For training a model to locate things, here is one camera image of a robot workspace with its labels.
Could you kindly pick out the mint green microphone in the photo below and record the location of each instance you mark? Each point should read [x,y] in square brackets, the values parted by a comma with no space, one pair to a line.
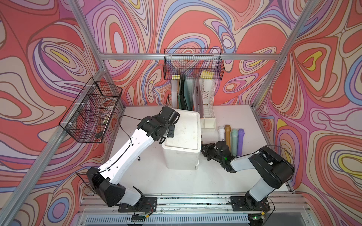
[234,142]

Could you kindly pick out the purple microphone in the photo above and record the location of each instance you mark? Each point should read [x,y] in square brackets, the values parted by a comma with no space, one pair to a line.
[241,134]

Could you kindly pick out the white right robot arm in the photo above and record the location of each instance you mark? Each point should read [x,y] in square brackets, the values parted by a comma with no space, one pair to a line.
[273,169]

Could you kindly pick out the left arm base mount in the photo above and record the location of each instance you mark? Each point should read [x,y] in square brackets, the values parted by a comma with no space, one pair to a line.
[138,204]

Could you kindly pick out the white plastic file organizer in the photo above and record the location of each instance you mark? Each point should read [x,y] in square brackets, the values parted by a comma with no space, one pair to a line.
[203,93]

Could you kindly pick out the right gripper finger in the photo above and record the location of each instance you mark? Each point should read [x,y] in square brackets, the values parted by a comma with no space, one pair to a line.
[208,156]
[206,147]

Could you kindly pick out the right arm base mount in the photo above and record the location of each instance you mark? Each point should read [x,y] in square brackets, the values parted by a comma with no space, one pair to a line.
[246,203]

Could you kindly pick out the gold microphone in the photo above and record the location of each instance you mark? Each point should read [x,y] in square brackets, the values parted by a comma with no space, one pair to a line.
[228,136]

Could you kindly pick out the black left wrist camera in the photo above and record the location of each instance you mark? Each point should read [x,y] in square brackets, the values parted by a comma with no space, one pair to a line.
[169,115]

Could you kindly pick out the black wire basket on left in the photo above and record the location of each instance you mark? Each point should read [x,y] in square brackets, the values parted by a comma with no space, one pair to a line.
[90,115]

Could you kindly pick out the white drawer cabinet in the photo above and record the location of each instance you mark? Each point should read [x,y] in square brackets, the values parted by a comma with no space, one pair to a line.
[182,151]

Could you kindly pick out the small yellow sticky notes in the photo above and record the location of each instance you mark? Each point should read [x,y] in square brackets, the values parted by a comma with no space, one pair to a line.
[176,77]

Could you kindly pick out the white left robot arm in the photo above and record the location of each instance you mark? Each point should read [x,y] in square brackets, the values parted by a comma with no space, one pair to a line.
[105,180]

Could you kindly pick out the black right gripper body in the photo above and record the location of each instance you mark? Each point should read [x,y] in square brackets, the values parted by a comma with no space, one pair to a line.
[214,155]

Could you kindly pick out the black wire basket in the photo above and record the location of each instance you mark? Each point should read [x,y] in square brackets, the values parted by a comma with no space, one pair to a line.
[190,62]
[90,115]

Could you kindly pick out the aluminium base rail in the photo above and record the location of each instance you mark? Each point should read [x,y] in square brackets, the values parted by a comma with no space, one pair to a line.
[280,209]

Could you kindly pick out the black wire basket at back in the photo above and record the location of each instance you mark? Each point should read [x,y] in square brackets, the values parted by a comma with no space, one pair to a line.
[190,62]

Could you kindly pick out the white microphone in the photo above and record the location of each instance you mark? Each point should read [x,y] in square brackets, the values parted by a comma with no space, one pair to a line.
[221,133]

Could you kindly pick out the yellow sticky note pad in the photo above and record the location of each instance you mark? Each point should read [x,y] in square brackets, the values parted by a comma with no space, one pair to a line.
[206,75]

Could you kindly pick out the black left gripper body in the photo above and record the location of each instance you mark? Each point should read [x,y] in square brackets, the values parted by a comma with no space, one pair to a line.
[169,131]

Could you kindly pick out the green folders in organizer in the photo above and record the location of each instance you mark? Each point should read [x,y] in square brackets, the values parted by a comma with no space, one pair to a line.
[184,95]

